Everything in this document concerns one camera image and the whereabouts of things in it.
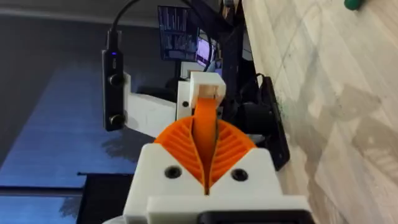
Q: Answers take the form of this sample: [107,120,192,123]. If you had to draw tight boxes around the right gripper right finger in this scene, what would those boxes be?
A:
[207,119,282,197]

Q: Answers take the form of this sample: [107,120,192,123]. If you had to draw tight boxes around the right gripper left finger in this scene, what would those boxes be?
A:
[123,116,208,216]

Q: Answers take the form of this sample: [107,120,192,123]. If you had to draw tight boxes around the orange ribbed wedge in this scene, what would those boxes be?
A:
[192,97,219,190]

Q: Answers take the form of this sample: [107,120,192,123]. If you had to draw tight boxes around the small bright screen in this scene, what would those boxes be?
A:
[195,36,213,67]

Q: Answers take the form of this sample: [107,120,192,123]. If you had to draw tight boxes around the black flat wrist plate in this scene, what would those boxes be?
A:
[260,74,291,172]

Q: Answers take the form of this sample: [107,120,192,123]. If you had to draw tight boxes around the dark computer monitor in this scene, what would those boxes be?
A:
[157,5,200,62]

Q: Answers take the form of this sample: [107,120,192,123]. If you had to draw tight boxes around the green round object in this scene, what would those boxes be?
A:
[343,0,364,11]

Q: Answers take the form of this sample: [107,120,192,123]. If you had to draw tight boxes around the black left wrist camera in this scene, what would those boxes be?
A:
[101,28,127,133]

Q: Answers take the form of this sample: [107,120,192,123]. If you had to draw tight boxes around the black camera cable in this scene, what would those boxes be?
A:
[111,0,141,32]

